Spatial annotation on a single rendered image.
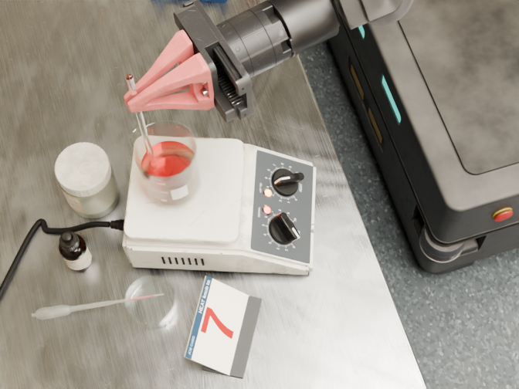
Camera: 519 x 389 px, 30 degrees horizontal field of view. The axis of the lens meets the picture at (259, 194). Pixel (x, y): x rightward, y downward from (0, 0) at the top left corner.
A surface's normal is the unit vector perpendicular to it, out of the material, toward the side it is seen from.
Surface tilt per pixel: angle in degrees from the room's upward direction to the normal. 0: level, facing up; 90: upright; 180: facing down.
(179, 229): 0
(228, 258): 90
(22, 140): 0
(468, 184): 0
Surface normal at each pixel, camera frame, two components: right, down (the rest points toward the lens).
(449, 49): -0.02, -0.41
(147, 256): -0.06, 0.91
